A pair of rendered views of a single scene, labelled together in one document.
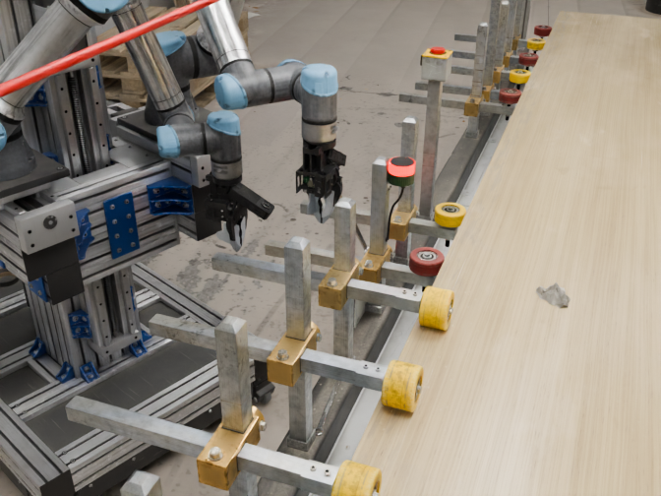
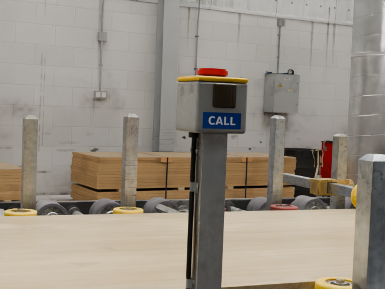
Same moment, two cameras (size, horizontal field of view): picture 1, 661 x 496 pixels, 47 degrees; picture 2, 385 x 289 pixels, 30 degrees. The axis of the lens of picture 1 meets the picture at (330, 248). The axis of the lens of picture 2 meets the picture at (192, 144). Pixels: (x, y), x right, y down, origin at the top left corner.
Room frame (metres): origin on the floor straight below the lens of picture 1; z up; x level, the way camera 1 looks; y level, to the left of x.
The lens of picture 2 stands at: (2.71, 0.37, 1.18)
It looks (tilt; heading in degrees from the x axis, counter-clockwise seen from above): 3 degrees down; 227
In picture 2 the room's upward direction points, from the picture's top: 2 degrees clockwise
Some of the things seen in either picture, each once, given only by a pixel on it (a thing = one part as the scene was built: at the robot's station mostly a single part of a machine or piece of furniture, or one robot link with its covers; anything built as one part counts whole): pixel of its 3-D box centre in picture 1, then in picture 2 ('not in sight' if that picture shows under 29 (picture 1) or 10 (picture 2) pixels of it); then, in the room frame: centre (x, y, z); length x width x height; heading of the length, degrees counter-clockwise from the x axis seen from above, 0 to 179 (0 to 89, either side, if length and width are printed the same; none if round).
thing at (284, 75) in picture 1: (290, 82); not in sight; (1.60, 0.09, 1.29); 0.11 x 0.11 x 0.08; 28
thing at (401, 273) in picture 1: (349, 263); not in sight; (1.57, -0.05, 0.84); 0.43 x 0.03 x 0.04; 70
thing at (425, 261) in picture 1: (425, 275); not in sight; (1.51, -0.22, 0.85); 0.08 x 0.08 x 0.11
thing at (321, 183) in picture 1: (318, 165); not in sight; (1.51, 0.03, 1.13); 0.09 x 0.08 x 0.12; 159
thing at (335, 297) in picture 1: (340, 281); not in sight; (1.33, -0.02, 0.95); 0.14 x 0.06 x 0.05; 160
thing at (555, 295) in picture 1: (554, 291); not in sight; (1.35, -0.48, 0.91); 0.09 x 0.07 x 0.02; 5
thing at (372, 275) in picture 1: (376, 264); not in sight; (1.57, -0.11, 0.85); 0.14 x 0.06 x 0.05; 160
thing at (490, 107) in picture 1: (455, 103); not in sight; (2.75, -0.47, 0.83); 0.44 x 0.03 x 0.04; 70
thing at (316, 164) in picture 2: not in sight; (298, 176); (-4.39, -5.31, 0.36); 0.58 x 0.56 x 0.72; 76
